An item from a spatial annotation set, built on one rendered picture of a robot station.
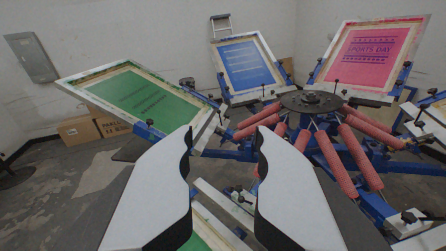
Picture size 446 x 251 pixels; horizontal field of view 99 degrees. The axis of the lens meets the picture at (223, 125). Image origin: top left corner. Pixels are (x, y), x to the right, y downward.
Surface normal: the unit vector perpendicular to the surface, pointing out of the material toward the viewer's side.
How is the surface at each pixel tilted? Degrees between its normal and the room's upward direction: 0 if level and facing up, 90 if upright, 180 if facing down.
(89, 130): 90
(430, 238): 0
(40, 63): 90
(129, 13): 90
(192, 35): 90
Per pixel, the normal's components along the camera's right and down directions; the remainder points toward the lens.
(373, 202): -0.13, -0.86
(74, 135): 0.29, 0.45
